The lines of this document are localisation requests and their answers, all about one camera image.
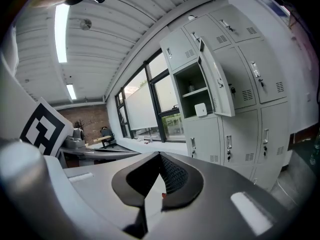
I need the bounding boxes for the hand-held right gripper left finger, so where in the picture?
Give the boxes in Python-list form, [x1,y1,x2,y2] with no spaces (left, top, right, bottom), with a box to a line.
[111,151,161,237]

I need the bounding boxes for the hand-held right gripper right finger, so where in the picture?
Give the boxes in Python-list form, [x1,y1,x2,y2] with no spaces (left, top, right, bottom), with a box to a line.
[158,151,205,212]

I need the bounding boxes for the grey metal locker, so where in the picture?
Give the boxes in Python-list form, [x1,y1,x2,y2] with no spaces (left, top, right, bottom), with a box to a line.
[159,3,296,193]

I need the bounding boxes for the white square item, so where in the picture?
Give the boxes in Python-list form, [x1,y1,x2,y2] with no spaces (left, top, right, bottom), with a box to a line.
[194,102,208,118]

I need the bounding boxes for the grey curved desk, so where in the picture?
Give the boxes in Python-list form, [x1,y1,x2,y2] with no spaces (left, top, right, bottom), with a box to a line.
[58,145,141,161]

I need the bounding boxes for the black office chair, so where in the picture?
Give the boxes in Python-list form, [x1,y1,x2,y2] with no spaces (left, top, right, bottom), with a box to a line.
[99,126,116,149]

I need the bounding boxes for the grey machine housing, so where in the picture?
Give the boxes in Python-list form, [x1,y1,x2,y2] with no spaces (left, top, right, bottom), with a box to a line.
[63,127,86,150]

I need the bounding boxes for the white roller blind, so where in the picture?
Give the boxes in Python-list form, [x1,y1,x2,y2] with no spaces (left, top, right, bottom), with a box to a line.
[124,83,159,131]

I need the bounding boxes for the black framed window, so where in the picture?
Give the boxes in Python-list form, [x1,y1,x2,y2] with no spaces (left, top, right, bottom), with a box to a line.
[114,47,187,144]

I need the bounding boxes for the short ceiling light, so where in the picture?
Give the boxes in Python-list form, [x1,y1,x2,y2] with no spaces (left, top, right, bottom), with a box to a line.
[65,83,78,101]

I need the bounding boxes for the long ceiling light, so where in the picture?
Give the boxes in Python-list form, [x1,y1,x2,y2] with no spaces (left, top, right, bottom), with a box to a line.
[54,3,70,64]

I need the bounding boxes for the round ceiling smoke detector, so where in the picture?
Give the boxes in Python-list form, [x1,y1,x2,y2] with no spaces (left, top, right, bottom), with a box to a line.
[79,18,93,31]

